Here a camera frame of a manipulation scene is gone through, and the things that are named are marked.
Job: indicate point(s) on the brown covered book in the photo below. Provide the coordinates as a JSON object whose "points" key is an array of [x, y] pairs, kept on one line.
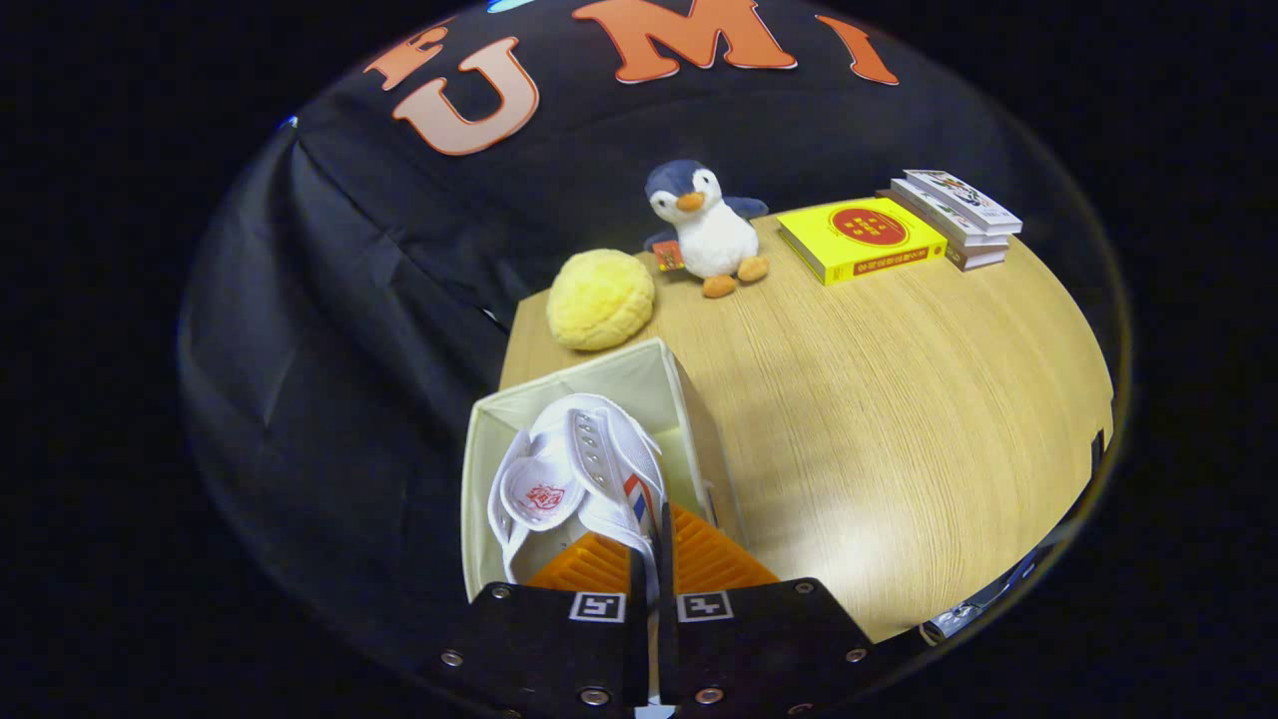
{"points": [[978, 260]]}

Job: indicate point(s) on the yellow round plush cushion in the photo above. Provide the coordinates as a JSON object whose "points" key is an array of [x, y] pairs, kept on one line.
{"points": [[599, 300]]}

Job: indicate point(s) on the white illustrated cover book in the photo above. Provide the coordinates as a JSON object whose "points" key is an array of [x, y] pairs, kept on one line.
{"points": [[963, 198]]}

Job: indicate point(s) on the white canvas shoe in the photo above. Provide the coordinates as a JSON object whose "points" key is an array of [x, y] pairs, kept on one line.
{"points": [[599, 449]]}

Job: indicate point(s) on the cream fabric storage box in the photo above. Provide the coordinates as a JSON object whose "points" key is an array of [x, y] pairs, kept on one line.
{"points": [[619, 374]]}

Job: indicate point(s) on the blue white penguin plush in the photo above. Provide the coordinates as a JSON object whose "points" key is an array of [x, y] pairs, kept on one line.
{"points": [[714, 235]]}

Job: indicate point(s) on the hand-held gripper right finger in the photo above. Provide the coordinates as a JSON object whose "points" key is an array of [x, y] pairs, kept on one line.
{"points": [[666, 639]]}

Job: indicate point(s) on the thin white book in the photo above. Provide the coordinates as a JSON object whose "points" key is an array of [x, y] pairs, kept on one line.
{"points": [[944, 220]]}

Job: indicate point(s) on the black backdrop cloth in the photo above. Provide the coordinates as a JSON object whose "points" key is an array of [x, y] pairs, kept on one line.
{"points": [[329, 350]]}

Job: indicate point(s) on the yellow book with red circle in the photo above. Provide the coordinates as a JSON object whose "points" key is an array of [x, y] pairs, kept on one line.
{"points": [[859, 235]]}

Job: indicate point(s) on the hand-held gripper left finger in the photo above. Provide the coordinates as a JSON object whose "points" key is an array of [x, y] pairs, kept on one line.
{"points": [[638, 639]]}

